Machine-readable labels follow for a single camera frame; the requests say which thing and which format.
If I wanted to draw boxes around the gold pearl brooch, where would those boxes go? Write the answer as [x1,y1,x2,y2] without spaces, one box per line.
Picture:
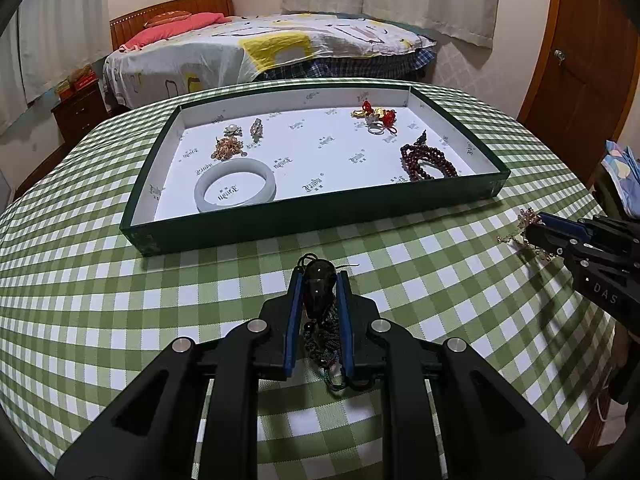
[496,206,557,261]

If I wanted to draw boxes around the pale jade bangle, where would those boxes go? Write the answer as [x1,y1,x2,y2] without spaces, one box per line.
[194,158,277,212]

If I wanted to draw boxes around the dark red bead bracelet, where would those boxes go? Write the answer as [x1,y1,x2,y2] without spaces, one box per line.
[399,129,459,183]

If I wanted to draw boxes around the gold chain necklace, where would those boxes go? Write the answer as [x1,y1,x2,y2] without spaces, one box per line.
[209,136,246,162]

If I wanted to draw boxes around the crystal rhinestone brooch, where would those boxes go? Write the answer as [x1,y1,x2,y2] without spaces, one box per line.
[250,118,264,143]

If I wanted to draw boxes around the small red gold charm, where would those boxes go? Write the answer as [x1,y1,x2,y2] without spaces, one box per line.
[350,101,386,120]

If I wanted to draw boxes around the pearl flower brooch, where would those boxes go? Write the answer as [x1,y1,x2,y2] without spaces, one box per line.
[224,124,243,138]

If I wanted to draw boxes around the gold ingot red tassel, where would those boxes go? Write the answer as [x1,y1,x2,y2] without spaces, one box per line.
[378,108,397,134]

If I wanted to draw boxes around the green jewelry tray box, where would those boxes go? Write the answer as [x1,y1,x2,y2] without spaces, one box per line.
[120,79,510,256]

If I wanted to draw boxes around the brown wooden door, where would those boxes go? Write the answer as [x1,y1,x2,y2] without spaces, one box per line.
[518,0,639,185]

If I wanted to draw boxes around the green checkered tablecloth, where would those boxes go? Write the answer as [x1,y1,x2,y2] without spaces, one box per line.
[1,84,614,469]

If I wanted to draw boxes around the bed with patterned quilt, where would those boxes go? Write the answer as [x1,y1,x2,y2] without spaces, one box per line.
[103,14,436,108]

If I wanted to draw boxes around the dark wooden nightstand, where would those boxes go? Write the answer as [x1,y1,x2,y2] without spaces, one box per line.
[52,79,108,148]

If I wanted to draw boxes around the red pillow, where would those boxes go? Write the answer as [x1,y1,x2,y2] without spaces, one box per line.
[118,12,231,52]

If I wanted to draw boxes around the red boxes on nightstand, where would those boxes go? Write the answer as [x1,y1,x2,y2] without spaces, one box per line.
[55,65,98,101]

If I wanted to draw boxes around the orange patterned pillow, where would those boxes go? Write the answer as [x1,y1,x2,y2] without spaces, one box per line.
[144,10,192,28]

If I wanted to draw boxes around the wooden headboard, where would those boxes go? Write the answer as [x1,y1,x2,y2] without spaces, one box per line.
[110,0,235,50]

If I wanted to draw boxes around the left white curtain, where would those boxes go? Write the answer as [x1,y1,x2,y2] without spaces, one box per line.
[1,0,111,130]

